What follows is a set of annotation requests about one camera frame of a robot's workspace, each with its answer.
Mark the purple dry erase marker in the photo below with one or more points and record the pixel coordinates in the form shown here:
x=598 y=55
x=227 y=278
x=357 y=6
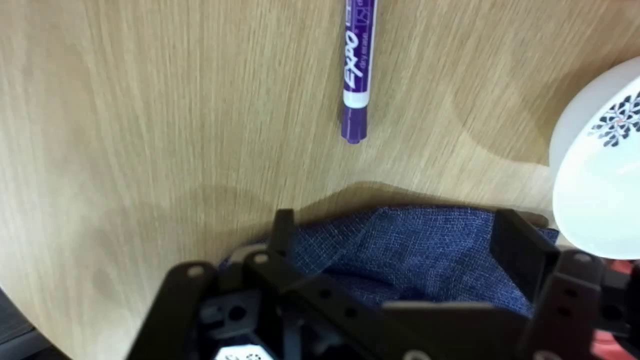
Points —
x=357 y=60

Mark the white bowl with black print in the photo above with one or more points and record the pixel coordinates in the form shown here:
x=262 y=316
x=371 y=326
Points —
x=600 y=190

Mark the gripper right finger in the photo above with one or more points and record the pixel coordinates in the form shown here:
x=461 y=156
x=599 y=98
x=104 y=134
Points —
x=565 y=300

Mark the red object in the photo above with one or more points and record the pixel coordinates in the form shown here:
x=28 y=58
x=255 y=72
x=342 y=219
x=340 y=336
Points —
x=612 y=348

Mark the blue cloth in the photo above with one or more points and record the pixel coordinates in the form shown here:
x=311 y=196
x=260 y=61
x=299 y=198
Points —
x=425 y=250

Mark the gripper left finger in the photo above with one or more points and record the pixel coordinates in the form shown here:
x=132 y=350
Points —
x=180 y=310

